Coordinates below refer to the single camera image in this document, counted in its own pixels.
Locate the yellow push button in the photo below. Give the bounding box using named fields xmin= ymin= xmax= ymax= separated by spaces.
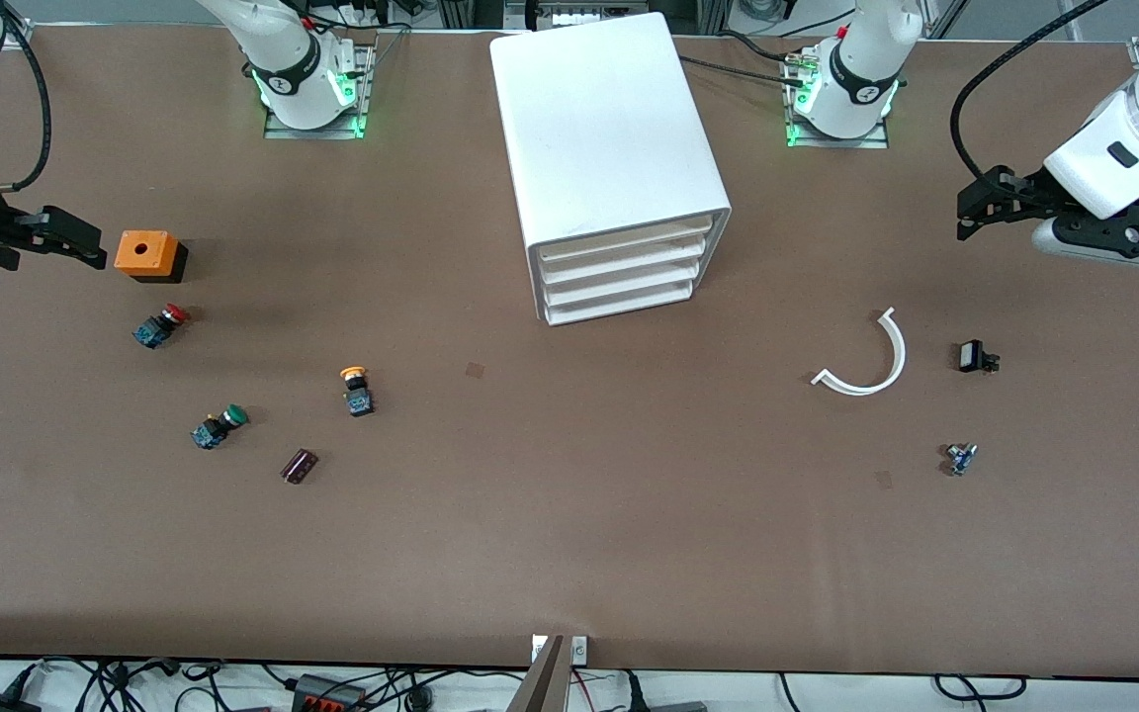
xmin=339 ymin=366 xmax=377 ymax=418

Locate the white plastic drawer cabinet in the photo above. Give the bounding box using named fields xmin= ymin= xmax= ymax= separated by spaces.
xmin=488 ymin=12 xmax=732 ymax=327

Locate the red push button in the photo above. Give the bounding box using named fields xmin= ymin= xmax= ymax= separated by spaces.
xmin=131 ymin=304 xmax=191 ymax=350

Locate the green push button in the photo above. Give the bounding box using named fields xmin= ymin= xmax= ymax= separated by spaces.
xmin=191 ymin=403 xmax=250 ymax=451

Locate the white curved plastic strip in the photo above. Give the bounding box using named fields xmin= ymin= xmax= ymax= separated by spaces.
xmin=812 ymin=307 xmax=908 ymax=397

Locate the grey electronics box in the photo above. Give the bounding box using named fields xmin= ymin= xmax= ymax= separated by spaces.
xmin=504 ymin=0 xmax=652 ymax=31

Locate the black power strip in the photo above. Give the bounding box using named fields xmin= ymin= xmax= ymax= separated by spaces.
xmin=291 ymin=673 xmax=369 ymax=712

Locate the orange button enclosure box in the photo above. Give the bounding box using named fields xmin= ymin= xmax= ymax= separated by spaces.
xmin=114 ymin=230 xmax=189 ymax=285

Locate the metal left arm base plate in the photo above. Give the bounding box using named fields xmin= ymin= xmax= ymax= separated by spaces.
xmin=784 ymin=49 xmax=893 ymax=150

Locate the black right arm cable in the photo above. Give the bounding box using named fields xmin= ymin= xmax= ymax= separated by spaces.
xmin=0 ymin=0 xmax=52 ymax=194

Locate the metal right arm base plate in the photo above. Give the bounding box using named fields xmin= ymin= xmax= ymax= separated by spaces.
xmin=263 ymin=40 xmax=376 ymax=140

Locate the black base cable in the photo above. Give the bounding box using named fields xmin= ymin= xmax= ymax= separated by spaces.
xmin=716 ymin=30 xmax=808 ymax=66
xmin=680 ymin=55 xmax=808 ymax=90

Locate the black looped floor cable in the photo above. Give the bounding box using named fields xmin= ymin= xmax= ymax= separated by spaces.
xmin=932 ymin=673 xmax=1027 ymax=704

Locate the white metal bracket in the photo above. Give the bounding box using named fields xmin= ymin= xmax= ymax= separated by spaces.
xmin=530 ymin=636 xmax=589 ymax=665

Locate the grey slanted post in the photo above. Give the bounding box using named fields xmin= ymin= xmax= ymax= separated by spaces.
xmin=507 ymin=635 xmax=570 ymax=712

